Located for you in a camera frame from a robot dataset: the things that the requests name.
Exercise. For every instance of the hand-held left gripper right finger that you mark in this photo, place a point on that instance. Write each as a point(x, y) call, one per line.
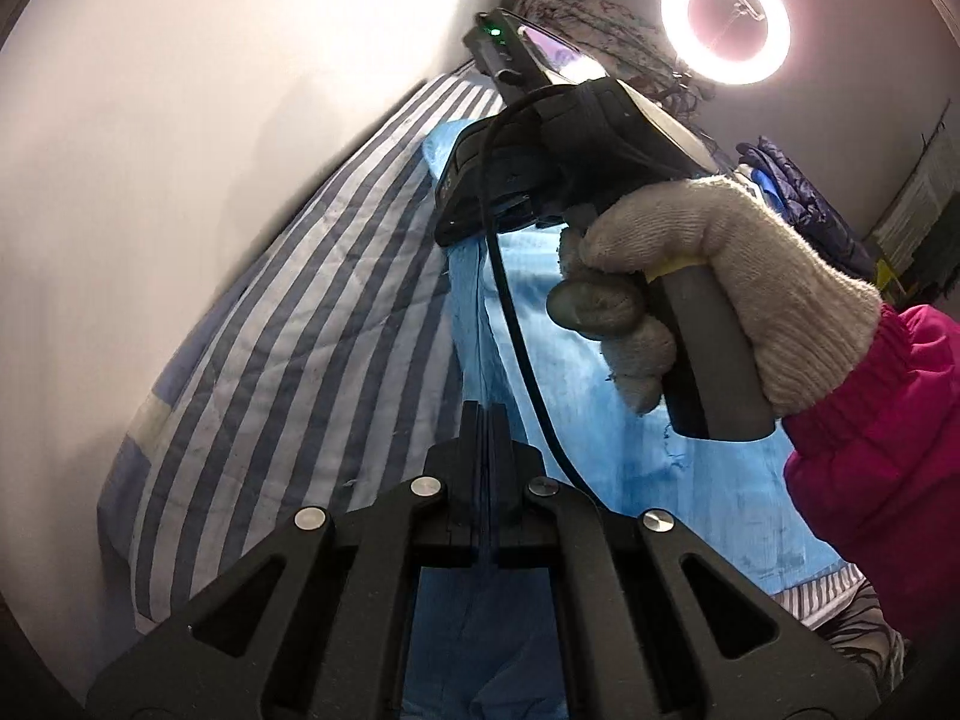
point(502, 480)

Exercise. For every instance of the purple down jacket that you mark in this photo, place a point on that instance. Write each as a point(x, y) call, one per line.
point(810, 202)

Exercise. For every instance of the blue folded cloth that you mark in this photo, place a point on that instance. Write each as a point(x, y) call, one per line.
point(765, 191)

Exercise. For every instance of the zebra-patterned cloth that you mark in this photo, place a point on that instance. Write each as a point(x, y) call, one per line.
point(862, 637)

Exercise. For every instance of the phone holder clamp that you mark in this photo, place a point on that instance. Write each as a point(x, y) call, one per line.
point(746, 1)

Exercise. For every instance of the patterned blanket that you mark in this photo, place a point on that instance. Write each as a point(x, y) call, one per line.
point(622, 37)

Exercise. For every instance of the person's right forearm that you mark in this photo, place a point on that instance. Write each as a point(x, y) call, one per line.
point(885, 450)

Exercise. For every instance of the person's right hand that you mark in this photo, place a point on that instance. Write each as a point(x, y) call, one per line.
point(750, 277)

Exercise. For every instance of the striped bed sheet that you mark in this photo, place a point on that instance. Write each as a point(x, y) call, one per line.
point(300, 315)

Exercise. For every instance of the blue pinstriped garment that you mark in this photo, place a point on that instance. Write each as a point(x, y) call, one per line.
point(637, 480)

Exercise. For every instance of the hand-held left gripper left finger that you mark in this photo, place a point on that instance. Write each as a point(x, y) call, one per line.
point(472, 465)

